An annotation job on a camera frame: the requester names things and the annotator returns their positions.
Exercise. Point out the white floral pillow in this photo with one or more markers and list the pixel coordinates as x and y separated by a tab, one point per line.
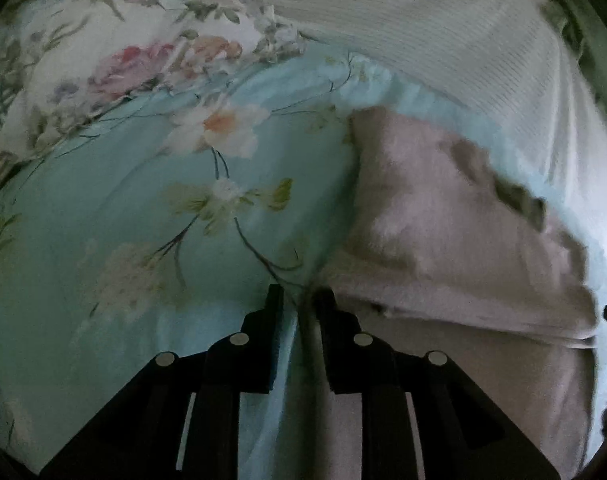
108	50

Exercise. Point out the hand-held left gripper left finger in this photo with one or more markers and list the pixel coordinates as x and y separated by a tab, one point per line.
273	310

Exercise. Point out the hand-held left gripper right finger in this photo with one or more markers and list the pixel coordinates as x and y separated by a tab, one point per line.
324	310

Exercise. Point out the light blue floral bedsheet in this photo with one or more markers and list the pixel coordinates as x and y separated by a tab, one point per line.
133	240

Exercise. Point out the white ribbed blanket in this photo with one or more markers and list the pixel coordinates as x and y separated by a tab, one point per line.
458	35

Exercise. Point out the pink small garment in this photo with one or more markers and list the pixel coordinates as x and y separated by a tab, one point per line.
448	260

